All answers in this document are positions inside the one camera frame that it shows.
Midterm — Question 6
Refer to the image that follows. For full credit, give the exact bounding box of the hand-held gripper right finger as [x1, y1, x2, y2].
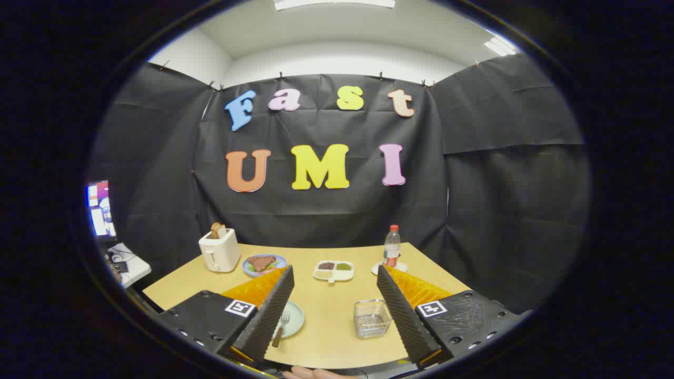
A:
[376, 264, 527, 369]

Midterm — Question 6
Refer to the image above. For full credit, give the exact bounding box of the pale green plate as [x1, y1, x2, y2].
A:
[273, 300, 305, 338]

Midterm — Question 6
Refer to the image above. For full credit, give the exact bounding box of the black backdrop cloth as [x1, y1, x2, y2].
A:
[90, 53, 590, 316]

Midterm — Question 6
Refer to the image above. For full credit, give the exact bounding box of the white side desk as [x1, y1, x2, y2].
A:
[103, 242, 152, 289]

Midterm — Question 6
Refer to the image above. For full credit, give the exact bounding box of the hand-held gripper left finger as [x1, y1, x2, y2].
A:
[157, 265, 295, 369]

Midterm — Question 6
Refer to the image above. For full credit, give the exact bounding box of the wooden handled fork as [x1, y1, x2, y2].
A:
[271, 311, 291, 348]

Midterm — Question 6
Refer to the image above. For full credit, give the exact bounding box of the white square coaster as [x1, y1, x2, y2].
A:
[371, 261, 409, 276]

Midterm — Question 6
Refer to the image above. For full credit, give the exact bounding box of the computer monitor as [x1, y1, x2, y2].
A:
[86, 180, 117, 238]

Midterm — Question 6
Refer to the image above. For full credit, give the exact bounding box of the metal wire basket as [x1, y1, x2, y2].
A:
[353, 299, 393, 338]

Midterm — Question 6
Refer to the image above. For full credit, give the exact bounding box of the long ceiling light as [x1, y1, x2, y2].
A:
[274, 0, 395, 11]

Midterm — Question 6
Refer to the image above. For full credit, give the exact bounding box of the cream toaster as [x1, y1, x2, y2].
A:
[199, 228, 241, 273]

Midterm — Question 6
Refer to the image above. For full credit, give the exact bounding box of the clear water bottle red cap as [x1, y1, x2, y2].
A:
[383, 225, 401, 267]

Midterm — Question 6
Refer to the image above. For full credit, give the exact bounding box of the white divided dish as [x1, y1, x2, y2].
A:
[313, 260, 354, 285]

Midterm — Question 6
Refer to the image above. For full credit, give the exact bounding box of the small ceiling light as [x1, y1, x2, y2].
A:
[484, 37, 517, 56]

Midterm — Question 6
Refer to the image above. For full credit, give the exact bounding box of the blue plate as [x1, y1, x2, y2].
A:
[242, 254, 288, 278]

